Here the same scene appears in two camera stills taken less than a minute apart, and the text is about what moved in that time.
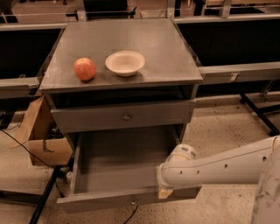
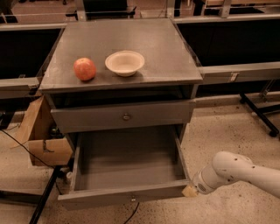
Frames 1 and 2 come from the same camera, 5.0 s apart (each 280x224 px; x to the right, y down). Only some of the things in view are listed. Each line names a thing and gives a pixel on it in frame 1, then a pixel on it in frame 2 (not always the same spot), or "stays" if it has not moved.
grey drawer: (117, 168) stays
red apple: (85, 68) stays
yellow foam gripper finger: (164, 192) → (190, 191)
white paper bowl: (125, 62) stays
